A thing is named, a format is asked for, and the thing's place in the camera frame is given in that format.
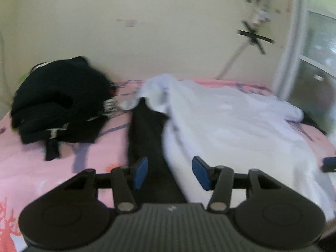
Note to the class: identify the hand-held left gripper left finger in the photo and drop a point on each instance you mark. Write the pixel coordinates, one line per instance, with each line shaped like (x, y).
(140, 173)

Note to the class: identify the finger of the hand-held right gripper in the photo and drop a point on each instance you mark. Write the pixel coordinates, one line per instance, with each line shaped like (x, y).
(329, 164)

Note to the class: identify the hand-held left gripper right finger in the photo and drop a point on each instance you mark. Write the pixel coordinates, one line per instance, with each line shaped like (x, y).
(200, 174)

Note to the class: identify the black pants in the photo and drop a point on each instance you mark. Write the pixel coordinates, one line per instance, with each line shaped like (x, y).
(147, 136)

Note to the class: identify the white garment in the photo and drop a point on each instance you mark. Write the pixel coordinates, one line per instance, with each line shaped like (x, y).
(223, 126)

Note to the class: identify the pile of black clothes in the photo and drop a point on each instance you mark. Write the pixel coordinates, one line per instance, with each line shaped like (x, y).
(57, 97)

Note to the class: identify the black red white patterned cloth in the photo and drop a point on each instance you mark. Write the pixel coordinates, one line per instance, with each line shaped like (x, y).
(110, 106)

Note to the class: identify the pink floral bedsheet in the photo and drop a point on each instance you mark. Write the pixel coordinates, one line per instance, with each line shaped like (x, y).
(26, 162)

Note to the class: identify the green cloth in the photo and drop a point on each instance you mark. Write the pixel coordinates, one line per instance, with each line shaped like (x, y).
(24, 77)

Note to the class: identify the white window frame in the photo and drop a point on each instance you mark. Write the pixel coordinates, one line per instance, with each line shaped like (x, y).
(291, 44)

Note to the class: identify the small pink wall sticker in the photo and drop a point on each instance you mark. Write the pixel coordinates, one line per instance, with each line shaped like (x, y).
(130, 23)

